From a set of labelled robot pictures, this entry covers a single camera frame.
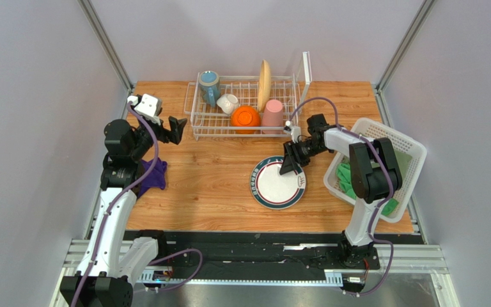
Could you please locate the purple cable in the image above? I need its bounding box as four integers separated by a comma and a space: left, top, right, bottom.
288, 97, 395, 297
70, 102, 204, 307

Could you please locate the blue butterfly mug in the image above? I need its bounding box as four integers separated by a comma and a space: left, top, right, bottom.
198, 70, 221, 107

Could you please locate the white plastic basket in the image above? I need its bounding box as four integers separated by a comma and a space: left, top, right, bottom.
323, 118, 427, 223

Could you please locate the olive green towel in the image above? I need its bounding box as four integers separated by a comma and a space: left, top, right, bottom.
395, 150, 412, 180

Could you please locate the pink plastic cup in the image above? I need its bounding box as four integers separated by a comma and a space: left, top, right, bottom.
261, 99, 283, 134

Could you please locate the white green-rimmed plate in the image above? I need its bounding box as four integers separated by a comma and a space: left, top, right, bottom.
249, 155, 307, 210

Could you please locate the bright green towel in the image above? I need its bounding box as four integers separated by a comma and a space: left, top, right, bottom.
336, 162, 399, 216

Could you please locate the small white cup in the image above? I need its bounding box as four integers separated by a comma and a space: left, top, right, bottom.
216, 94, 240, 116

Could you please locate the purple cloth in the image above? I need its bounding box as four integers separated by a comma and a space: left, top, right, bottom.
137, 158, 168, 198

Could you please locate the orange bowl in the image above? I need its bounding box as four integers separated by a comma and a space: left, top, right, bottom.
230, 106, 261, 134

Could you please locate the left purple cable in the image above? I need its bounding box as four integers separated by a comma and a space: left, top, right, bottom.
70, 102, 204, 307

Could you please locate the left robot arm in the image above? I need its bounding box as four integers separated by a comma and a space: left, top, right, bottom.
59, 116, 187, 306

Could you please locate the white wire dish rack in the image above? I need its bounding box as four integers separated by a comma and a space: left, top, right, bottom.
183, 51, 312, 140

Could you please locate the yellow plate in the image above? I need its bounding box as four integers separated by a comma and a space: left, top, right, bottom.
258, 59, 272, 113

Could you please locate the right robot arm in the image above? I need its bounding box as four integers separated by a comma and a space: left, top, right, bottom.
279, 114, 403, 267

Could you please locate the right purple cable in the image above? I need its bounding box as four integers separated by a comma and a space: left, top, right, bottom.
288, 97, 395, 297

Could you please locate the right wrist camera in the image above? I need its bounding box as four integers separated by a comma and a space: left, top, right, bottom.
283, 120, 301, 143

